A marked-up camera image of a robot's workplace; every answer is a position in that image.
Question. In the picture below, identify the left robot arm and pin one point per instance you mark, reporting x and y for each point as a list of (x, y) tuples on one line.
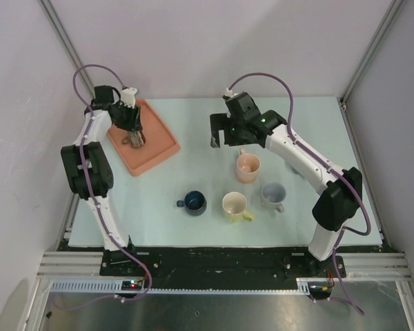
[(87, 168)]

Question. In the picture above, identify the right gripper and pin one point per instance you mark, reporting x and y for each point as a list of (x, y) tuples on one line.
[(221, 122)]

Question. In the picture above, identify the salmon plastic tray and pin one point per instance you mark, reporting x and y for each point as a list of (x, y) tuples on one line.
[(160, 142)]

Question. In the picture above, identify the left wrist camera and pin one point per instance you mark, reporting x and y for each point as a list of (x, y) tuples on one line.
[(128, 97)]

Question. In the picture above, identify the brown glazed mug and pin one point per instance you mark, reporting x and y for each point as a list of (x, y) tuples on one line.
[(134, 138)]

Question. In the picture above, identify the large pink mug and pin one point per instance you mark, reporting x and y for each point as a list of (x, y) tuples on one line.
[(247, 167)]

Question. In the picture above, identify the pale yellow mug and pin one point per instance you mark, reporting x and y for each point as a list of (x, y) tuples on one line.
[(234, 205)]

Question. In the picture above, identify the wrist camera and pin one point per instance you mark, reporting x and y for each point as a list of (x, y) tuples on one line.
[(128, 97), (228, 94)]

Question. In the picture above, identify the light grey footed mug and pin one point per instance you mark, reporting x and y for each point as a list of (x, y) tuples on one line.
[(273, 195)]

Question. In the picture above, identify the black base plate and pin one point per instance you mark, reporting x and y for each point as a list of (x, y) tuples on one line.
[(221, 268)]

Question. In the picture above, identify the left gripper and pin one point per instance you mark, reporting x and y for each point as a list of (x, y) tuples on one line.
[(134, 123)]

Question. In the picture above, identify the dark blue striped mug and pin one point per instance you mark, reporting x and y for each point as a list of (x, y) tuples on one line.
[(194, 203)]

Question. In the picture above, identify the grey cable duct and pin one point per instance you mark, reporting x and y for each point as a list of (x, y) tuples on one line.
[(117, 286)]

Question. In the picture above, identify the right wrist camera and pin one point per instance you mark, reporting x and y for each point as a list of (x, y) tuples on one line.
[(228, 94)]

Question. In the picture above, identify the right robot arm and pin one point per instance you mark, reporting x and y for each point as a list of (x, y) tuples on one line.
[(339, 190)]

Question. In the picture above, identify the aluminium frame rail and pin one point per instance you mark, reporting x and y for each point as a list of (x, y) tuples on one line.
[(359, 266)]

